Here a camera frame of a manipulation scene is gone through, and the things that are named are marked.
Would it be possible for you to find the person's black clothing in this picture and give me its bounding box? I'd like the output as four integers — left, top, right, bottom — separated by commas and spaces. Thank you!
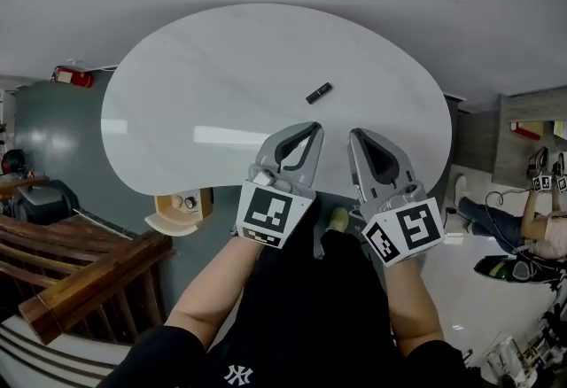
97, 199, 482, 388

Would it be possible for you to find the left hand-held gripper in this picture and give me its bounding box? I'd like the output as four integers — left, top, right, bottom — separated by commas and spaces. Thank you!
236, 121, 325, 250

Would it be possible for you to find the black bulky bag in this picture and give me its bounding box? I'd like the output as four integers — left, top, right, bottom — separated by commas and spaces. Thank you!
11, 179, 82, 227

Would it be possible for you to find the black metal stand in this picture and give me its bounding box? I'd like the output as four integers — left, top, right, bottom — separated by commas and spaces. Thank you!
538, 273, 567, 352

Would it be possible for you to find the red and black helmet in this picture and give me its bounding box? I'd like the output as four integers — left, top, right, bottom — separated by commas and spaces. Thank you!
1, 149, 27, 175

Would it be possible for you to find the black green device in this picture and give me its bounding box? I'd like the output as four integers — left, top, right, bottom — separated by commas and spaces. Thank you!
473, 255, 562, 285

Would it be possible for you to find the white kidney-shaped table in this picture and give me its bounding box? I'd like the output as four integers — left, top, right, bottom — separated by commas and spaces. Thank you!
100, 2, 454, 201

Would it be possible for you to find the red flat box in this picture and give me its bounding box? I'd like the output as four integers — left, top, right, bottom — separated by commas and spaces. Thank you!
509, 120, 545, 142

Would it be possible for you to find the person's left forearm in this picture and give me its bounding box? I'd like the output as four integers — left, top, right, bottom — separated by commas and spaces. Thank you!
164, 237, 260, 352

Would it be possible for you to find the person's pale shoe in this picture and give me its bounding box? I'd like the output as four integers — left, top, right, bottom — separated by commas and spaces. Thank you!
326, 206, 350, 233

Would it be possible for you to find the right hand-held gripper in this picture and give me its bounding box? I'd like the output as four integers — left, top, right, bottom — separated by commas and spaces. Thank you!
346, 127, 447, 268

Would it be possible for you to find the red fire extinguisher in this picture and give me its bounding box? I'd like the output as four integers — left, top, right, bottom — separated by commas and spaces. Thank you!
50, 65, 95, 89

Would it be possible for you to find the grey wooden shelf unit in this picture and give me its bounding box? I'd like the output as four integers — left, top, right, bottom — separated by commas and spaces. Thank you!
454, 87, 567, 186

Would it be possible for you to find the white curved staircase side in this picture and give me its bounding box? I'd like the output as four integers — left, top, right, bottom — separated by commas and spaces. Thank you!
0, 314, 134, 388

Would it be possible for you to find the brown wooden stair railing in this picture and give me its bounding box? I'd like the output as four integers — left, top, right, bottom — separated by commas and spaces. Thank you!
0, 175, 174, 345

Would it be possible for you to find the person's right forearm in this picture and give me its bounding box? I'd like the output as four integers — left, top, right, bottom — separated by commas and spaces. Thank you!
383, 260, 446, 356

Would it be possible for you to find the small black rectangular object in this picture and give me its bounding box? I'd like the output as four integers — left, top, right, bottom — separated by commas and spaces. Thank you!
305, 81, 334, 105

